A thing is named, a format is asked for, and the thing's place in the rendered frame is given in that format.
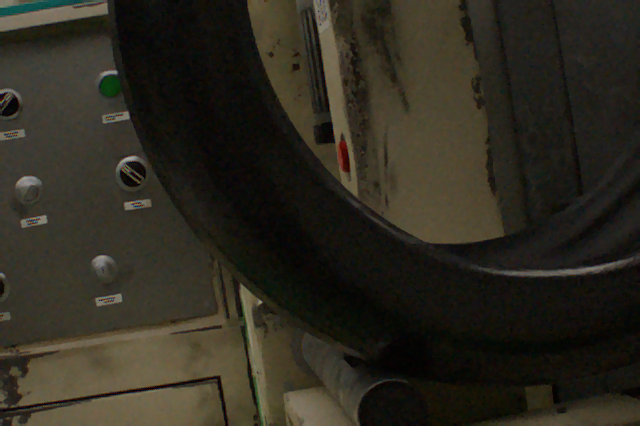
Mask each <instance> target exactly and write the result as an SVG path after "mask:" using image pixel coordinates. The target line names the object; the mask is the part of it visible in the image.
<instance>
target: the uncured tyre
mask: <svg viewBox="0 0 640 426"><path fill-rule="evenodd" d="M107 10H108V19H109V27H110V32H109V34H110V40H111V46H112V52H113V57H114V61H115V66H116V70H117V74H118V78H119V81H120V86H121V89H122V93H123V96H124V99H125V102H126V105H127V109H128V112H129V114H130V117H131V120H132V122H133V125H134V127H135V131H136V133H137V136H138V138H139V140H140V142H141V145H142V147H143V149H144V152H145V154H146V156H147V158H148V160H149V162H150V164H151V166H152V169H153V171H154V173H155V174H156V176H157V178H158V180H159V182H160V183H161V186H162V188H163V189H164V191H165V192H166V194H167V196H168V197H170V199H171V200H172V203H173V204H174V206H175V207H176V209H177V210H178V212H179V213H180V215H181V216H182V218H183V220H184V221H185V222H186V224H187V225H188V226H190V228H191V229H192V230H193V232H194V234H195V235H196V236H197V238H198V239H199V240H200V241H201V242H202V244H203V245H204V246H205V248H206V249H208V250H209V252H210V253H211V254H212V255H213V256H214V257H215V258H216V259H217V260H218V261H219V263H220V264H221V266H222V267H224V268H225V269H226V270H227V271H228V272H229V273H230V274H231V275H233V277H234V278H235V279H236V280H237V281H239V282H240V283H241V284H242V285H243V286H244V287H245V288H247V289H248V290H249V292H250V293H251V294H252V295H255V296H256V297H257V298H258V299H259V300H261V301H262V302H263V303H265V304H266V305H267V307H269V308H271V309H272V310H273V311H275V312H276V313H277V314H279V315H280V316H283V317H284V318H286V319H287V320H288V321H290V323H291V324H293V325H294V326H296V327H299V328H300V329H302V330H303V331H305V332H307V333H308V334H310V335H313V336H314V337H316V338H318V340H320V341H322V342H323V343H325V344H327V345H330V346H332V347H334V348H336V349H338V350H340V351H342V352H345V353H348V354H350V355H352V356H354V357H357V358H359V359H362V361H364V360H365V362H367V363H370V364H372V365H375V366H379V367H382V368H384V369H387V370H390V371H394V372H398V373H401V374H404V375H408V376H412V377H416V378H421V379H425V380H429V381H434V382H440V383H446V384H452V385H459V386H462V385H467V386H477V387H492V388H519V387H532V386H546V385H556V384H560V383H563V382H570V381H576V380H582V379H587V378H592V377H596V375H600V374H604V373H608V372H612V371H615V370H619V369H622V368H625V367H628V365H631V364H634V363H637V362H640V120H639V122H638V124H637V126H636V128H635V131H634V133H633V135H632V136H631V138H630V140H629V141H628V144H627V145H626V147H625V148H624V150H623V151H622V153H621V154H620V155H619V157H618V158H617V159H616V160H615V162H614V163H613V164H612V165H611V166H610V168H609V169H608V170H607V171H606V172H605V174H604V175H603V176H602V177H601V178H600V179H599V180H598V181H597V182H596V183H595V184H594V185H593V186H592V187H591V188H590V189H589V190H587V191H586V192H585V193H584V194H582V195H581V196H580V197H579V199H577V200H576V201H575V202H573V203H572V204H570V205H569V206H567V207H566V208H564V209H563V210H561V211H560V212H558V213H556V214H554V215H553V216H551V217H549V219H547V220H545V221H543V222H541V223H539V224H536V225H534V226H532V227H529V228H526V229H523V230H520V231H517V232H514V233H511V234H508V236H504V237H500V238H494V239H490V240H484V241H477V242H466V243H431V242H425V241H423V240H421V239H419V238H417V237H414V236H412V235H410V234H408V233H407V231H405V230H403V229H401V228H399V227H397V226H395V225H394V224H392V223H391V222H389V221H388V220H386V219H383V218H382V216H381V215H379V214H378V213H376V212H375V211H374V210H372V209H371V208H369V207H367V206H366V205H365V204H364V202H362V201H361V200H360V199H359V198H357V197H356V196H354V195H353V194H352V193H351V192H350V191H348V190H347V188H346V187H345V186H344V185H343V184H342V183H340V182H339V181H338V180H337V179H336V178H335V177H334V176H333V174H332V173H331V172H330V171H329V170H328V169H326V167H325V166H324V165H323V164H322V163H321V162H320V161H319V158H318V157H317V156H316V155H315V154H314V152H312V151H311V150H310V148H309V147H308V145H307V143H306V142H305V141H304V139H303V138H302V137H301V135H300V134H299V132H297V131H296V128H295V127H294V125H293V123H292V122H291V120H290V119H289V117H288V115H287V113H286V111H285V109H284V107H283V105H281V104H280V102H279V100H278V98H277V95H276V93H275V91H274V89H273V86H272V84H271V82H270V80H269V77H268V74H267V71H266V69H265V66H264V64H262V61H261V58H260V55H259V51H258V48H257V45H256V41H255V38H254V34H253V30H252V26H251V20H250V16H249V10H248V5H247V0H107Z"/></svg>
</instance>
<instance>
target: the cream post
mask: <svg viewBox="0 0 640 426"><path fill-rule="evenodd" d="M313 1H314V7H315V14H316V20H317V26H318V32H319V38H320V44H321V51H322V59H323V67H324V74H325V82H326V88H328V95H329V102H330V109H331V116H332V123H333V129H334V137H335V143H336V151H337V144H338V143H339V141H346V143H347V148H348V154H349V161H350V172H346V173H345V172H344V171H342V169H340V166H339V171H340V179H342V184H343V185H344V186H345V187H346V188H347V190H348V191H350V192H351V193H352V194H353V195H354V196H356V197H357V198H359V199H360V200H361V201H362V202H364V204H365V205H366V206H367V207H369V208H371V209H372V210H374V211H375V212H376V213H378V214H379V215H381V216H382V218H383V219H386V220H388V221H389V222H391V223H392V224H394V225H395V226H397V227H399V228H401V229H403V230H405V231H407V233H408V234H410V235H412V236H414V237H417V238H419V239H421V240H423V241H425V242H431V243H466V242H477V241H484V240H490V239H494V238H500V237H504V236H505V232H504V225H503V217H502V210H501V204H500V196H499V189H498V185H497V181H496V174H495V168H494V160H493V153H492V145H491V139H490V131H489V124H488V117H487V111H486V110H485V103H484V96H483V88H482V81H481V75H480V67H479V62H478V60H477V53H476V46H475V39H474V32H473V25H472V19H470V11H469V4H468V0H325V1H326V7H327V14H328V20H330V26H328V27H326V28H325V29H324V30H323V31H322V32H320V30H319V24H318V17H317V11H316V4H315V0H313ZM412 385H413V386H414V387H415V388H416V389H418V390H419V391H420V393H421V394H422V395H423V397H424V400H425V402H426V405H427V409H428V420H427V421H428V422H429V423H430V424H431V425H432V426H453V425H458V424H464V423H465V422H469V421H475V420H481V419H487V418H492V417H498V416H503V415H505V414H510V413H515V412H521V411H526V410H528V409H527V402H526V395H525V388H524V387H519V388H492V387H477V386H467V385H462V386H459V385H452V384H446V383H440V382H434V381H425V382H420V383H413V384H412Z"/></svg>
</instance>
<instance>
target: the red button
mask: <svg viewBox="0 0 640 426"><path fill-rule="evenodd" d="M337 153H338V161H339V166H340V169H342V171H344V172H345V173H346V172H350V161H349V154H348V148H347V143H346V141H339V143H338V144H337Z"/></svg>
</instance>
